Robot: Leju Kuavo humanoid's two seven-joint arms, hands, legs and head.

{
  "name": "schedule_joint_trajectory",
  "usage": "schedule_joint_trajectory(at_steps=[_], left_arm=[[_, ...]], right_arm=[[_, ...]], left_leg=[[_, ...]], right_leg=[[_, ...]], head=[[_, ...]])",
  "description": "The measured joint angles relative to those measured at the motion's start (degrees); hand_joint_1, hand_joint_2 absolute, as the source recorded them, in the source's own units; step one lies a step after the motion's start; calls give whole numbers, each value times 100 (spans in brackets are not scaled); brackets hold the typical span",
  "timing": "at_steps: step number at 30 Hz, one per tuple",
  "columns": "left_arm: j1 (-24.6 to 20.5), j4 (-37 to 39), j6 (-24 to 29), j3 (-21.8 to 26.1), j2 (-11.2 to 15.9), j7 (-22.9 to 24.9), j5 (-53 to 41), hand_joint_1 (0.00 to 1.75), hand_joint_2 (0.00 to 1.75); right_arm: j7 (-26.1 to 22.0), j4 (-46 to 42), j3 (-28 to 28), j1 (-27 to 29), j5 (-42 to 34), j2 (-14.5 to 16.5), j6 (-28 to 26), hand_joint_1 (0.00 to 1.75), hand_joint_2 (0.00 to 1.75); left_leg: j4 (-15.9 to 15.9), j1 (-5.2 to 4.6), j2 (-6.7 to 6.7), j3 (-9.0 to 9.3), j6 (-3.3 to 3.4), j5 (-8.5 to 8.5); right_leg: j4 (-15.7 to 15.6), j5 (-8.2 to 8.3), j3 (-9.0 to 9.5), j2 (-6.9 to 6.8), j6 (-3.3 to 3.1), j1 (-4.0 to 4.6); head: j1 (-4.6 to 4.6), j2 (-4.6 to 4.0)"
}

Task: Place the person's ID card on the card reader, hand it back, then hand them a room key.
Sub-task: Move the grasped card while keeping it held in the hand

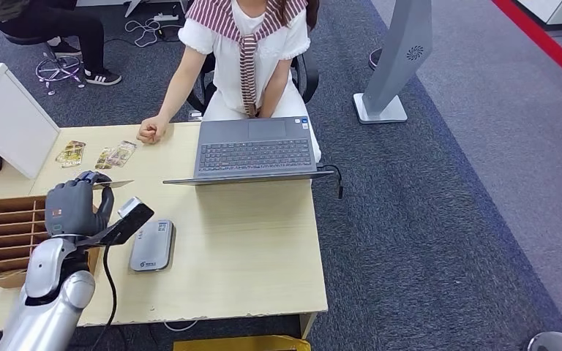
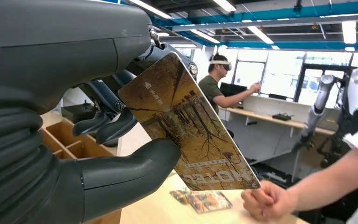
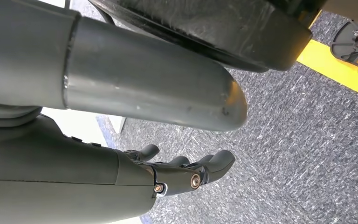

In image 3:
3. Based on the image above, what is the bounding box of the black robot body shell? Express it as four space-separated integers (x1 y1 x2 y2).
88 0 328 73

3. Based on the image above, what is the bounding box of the yellow floor strip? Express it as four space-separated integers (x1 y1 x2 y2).
296 9 358 102

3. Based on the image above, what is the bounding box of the black robot foot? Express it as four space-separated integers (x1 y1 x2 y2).
330 19 358 75

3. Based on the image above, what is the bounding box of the black cable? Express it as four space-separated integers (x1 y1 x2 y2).
91 0 116 25

